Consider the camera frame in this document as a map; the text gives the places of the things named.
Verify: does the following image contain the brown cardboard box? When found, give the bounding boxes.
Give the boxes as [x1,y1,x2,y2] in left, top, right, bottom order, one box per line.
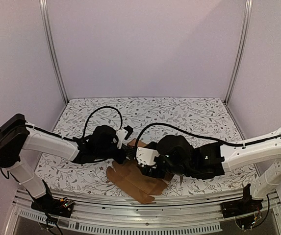
[105,138,178,204]

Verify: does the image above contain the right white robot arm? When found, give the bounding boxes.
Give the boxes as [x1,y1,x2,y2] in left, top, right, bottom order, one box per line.
[134,127,281,213]

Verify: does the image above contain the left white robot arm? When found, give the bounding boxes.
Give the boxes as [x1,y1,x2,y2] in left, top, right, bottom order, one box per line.
[0,114,133,212]

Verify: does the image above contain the floral patterned table mat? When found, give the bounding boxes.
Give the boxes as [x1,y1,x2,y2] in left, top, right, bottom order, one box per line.
[31,96,259,198]

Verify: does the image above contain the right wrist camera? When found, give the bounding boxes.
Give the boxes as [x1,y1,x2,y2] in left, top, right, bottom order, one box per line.
[136,147,159,167]

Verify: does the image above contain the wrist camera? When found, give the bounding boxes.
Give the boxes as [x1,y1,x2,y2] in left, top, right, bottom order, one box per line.
[136,147,159,167]
[116,125,133,149]

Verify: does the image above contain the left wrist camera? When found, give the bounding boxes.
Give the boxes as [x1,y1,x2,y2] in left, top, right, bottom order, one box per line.
[116,125,133,149]

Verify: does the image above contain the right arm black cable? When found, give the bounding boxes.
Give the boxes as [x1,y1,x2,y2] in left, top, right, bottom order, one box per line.
[134,122,281,150]

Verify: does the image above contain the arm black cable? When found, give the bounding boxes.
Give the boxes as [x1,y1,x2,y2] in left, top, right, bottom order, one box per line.
[81,106,124,145]
[134,122,281,150]

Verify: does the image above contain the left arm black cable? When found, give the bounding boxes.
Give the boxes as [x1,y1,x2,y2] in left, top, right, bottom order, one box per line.
[81,106,124,145]

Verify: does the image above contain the front aluminium rail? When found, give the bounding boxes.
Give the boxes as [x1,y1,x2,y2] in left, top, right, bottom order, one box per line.
[4,190,281,235]

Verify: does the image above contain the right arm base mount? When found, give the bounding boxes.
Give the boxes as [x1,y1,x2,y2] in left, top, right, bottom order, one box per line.
[220,184,263,218]

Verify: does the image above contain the left aluminium frame post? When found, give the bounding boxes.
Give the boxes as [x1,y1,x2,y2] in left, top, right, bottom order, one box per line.
[39,0,69,104]

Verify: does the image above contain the aluminium frame post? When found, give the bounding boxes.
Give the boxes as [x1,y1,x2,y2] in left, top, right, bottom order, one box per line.
[39,0,69,104]
[224,0,254,106]

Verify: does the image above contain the right aluminium frame post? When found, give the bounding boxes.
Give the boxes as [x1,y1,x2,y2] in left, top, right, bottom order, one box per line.
[224,0,254,106]

